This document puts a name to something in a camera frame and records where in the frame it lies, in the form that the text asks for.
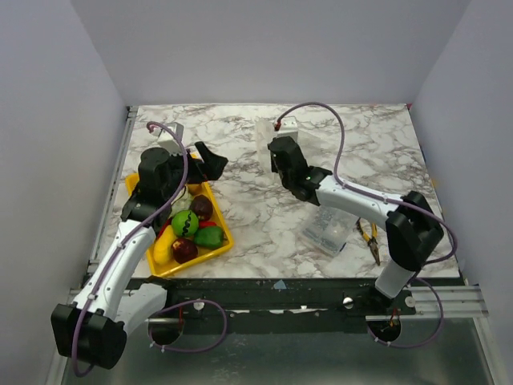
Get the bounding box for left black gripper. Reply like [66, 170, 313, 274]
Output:
[164, 141, 228, 200]

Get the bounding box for green striped ball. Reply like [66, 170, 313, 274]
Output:
[171, 209, 199, 237]

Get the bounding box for clear zip top bag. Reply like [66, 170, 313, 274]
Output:
[254, 118, 322, 183]

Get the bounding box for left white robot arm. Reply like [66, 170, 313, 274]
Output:
[50, 142, 228, 369]

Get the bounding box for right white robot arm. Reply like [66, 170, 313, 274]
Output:
[268, 136, 444, 314]

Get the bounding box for dark red apple rear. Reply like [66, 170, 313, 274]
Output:
[189, 195, 213, 221]

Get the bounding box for dark red apple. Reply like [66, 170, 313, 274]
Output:
[189, 195, 213, 221]
[172, 237, 198, 264]

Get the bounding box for red chili pepper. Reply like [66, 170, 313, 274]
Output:
[156, 218, 217, 239]

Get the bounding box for clear plastic parts box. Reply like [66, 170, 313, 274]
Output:
[299, 206, 358, 257]

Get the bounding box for green bell pepper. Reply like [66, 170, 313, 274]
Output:
[194, 226, 224, 249]

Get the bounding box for dark red apple front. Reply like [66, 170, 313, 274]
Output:
[172, 237, 198, 264]

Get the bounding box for yellow plastic tray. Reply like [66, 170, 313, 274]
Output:
[121, 148, 232, 277]

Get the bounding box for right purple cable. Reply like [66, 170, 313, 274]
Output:
[274, 102, 458, 349]

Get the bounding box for purple cable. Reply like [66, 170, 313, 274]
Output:
[274, 102, 458, 349]
[71, 122, 228, 378]

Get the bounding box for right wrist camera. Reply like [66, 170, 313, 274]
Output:
[274, 116, 299, 142]

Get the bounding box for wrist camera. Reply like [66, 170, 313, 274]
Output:
[157, 122, 184, 155]
[274, 116, 299, 142]

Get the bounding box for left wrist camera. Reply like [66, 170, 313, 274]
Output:
[157, 122, 184, 155]

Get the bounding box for yellow handled pliers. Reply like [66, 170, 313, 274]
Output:
[356, 218, 381, 265]

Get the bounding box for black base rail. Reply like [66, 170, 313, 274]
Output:
[82, 276, 468, 334]

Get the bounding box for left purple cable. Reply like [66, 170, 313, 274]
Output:
[71, 122, 228, 378]

